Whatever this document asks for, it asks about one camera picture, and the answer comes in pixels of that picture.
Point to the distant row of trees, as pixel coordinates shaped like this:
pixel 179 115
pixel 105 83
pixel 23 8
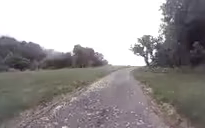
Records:
pixel 23 55

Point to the single crooked tree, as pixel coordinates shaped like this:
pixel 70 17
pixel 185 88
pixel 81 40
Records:
pixel 145 46

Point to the green grass field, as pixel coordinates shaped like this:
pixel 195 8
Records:
pixel 30 86

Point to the green grass strip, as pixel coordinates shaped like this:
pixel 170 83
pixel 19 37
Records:
pixel 185 90

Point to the dark tall trees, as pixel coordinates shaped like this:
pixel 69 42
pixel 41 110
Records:
pixel 186 33

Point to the grey gravel path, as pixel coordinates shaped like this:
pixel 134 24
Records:
pixel 113 100

